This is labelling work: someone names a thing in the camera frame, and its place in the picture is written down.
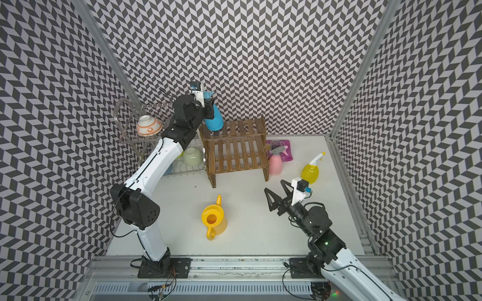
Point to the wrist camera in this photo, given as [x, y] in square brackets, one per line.
[197, 89]
[301, 190]

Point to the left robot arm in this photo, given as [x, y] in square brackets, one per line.
[132, 199]

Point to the wooden slatted shelf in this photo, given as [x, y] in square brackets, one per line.
[240, 145]

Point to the purple packet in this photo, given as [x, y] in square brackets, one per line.
[272, 144]

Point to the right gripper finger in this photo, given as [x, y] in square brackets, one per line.
[275, 202]
[287, 187]

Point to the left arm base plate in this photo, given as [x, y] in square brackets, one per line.
[163, 267]

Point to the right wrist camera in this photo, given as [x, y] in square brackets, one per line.
[301, 190]

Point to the pale green ceramic bowl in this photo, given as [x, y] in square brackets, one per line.
[193, 156]

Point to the blue spray bottle pink cap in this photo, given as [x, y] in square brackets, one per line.
[217, 123]

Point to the yellow watering can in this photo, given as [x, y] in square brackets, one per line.
[213, 217]

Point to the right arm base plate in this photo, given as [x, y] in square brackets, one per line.
[301, 268]

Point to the metal dish rack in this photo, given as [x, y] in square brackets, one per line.
[126, 117]

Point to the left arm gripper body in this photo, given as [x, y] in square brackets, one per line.
[206, 112]

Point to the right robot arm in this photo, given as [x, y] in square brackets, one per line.
[329, 256]

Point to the aluminium rail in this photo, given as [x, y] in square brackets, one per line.
[197, 278]

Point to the white orange patterned bowl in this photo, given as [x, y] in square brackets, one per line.
[148, 126]

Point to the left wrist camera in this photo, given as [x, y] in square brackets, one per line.
[197, 89]

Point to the yellow spray bottle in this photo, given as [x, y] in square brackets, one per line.
[310, 172]

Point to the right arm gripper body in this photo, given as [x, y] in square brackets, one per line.
[295, 211]

